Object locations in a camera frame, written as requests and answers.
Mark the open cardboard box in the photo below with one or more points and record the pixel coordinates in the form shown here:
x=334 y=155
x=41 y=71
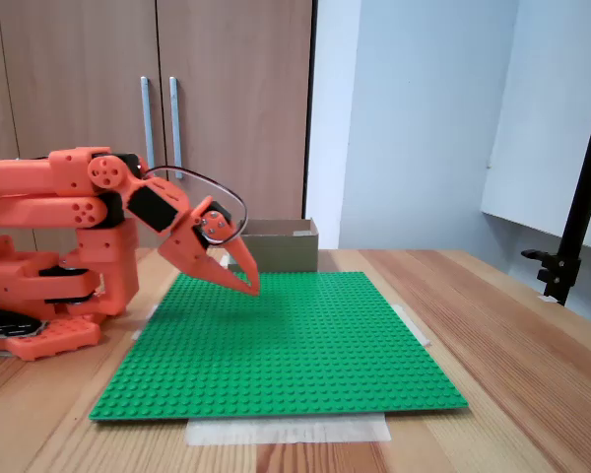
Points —
x=285 y=251

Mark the white wall board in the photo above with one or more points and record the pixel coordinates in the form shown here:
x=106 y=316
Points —
x=546 y=123

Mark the wide masking tape strip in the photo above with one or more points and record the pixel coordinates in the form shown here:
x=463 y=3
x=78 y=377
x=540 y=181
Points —
x=285 y=430

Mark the small white tape piece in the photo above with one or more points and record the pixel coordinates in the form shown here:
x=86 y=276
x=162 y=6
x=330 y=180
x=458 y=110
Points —
x=548 y=299

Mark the green lego baseplate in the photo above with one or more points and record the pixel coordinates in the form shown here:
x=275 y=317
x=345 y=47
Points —
x=285 y=355

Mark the black stand pole with clamp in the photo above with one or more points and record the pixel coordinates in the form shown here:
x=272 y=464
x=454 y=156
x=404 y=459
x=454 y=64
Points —
x=578 y=207

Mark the narrow masking tape strip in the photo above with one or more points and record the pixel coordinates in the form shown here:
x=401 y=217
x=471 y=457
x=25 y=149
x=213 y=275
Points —
x=145 y=322
x=413 y=325

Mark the wooden cabinet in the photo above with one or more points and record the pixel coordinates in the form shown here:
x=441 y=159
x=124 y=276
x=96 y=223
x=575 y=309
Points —
x=79 y=74

